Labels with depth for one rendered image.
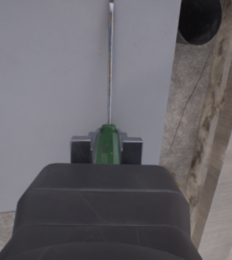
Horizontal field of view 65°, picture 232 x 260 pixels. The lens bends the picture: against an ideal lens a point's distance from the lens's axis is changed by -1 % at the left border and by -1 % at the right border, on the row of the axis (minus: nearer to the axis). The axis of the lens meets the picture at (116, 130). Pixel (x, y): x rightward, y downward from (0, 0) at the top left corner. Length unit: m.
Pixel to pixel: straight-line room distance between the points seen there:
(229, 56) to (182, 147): 0.85
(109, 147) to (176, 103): 1.55
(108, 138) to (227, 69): 1.60
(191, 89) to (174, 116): 0.27
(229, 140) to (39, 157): 1.59
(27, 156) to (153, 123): 0.12
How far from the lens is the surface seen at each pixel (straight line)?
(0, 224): 2.06
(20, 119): 0.17
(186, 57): 1.70
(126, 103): 0.17
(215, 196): 1.94
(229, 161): 1.83
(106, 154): 0.16
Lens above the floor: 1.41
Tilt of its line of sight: 66 degrees down
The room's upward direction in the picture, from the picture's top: 144 degrees clockwise
